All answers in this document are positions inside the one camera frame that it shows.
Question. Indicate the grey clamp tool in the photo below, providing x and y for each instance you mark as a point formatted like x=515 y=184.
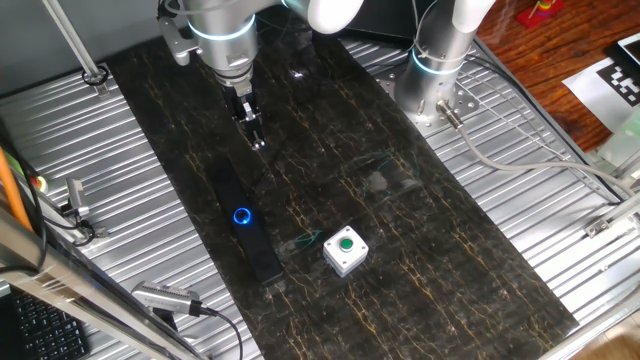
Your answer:
x=76 y=195

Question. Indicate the aluminium rail with bracket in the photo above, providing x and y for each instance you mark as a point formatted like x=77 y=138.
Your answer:
x=615 y=217

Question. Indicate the red yellow emergency button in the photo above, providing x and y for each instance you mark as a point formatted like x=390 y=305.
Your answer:
x=40 y=184

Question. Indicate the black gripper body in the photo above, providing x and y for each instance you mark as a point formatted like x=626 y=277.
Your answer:
x=239 y=102

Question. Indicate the black keyboard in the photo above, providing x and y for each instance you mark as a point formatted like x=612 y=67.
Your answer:
x=45 y=332

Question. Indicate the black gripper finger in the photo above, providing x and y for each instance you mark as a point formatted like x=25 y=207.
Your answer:
x=248 y=134
x=259 y=142

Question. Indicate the translucent plastic container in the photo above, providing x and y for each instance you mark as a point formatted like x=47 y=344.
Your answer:
x=625 y=137

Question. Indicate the blue-lit speaker volume knob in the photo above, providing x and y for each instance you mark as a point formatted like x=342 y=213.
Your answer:
x=242 y=216

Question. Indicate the white green push-button box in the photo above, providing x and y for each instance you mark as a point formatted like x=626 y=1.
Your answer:
x=345 y=252

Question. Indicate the aluminium frame bar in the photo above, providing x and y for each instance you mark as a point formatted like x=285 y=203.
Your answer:
x=75 y=287

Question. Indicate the aluminium camera pole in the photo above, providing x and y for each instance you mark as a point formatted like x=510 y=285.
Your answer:
x=70 y=35

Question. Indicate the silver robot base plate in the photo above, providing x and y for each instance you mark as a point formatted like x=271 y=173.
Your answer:
x=462 y=107

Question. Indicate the black marble pattern mat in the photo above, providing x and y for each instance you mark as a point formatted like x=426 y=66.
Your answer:
x=425 y=250

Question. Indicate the orange pole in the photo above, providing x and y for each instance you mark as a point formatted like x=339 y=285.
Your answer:
x=12 y=195

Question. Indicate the paper with black marker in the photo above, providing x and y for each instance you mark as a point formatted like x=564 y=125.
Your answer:
x=595 y=97

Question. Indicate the white screen tablet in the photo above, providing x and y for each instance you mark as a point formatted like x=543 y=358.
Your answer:
x=631 y=50

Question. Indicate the black soundbar speaker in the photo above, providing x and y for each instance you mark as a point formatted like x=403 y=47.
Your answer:
x=255 y=250

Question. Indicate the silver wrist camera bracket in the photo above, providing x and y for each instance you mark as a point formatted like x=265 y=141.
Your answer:
x=177 y=42

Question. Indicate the silver ribbed depth camera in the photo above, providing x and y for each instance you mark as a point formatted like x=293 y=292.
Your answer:
x=162 y=297

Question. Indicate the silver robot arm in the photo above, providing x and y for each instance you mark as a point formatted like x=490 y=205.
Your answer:
x=225 y=40

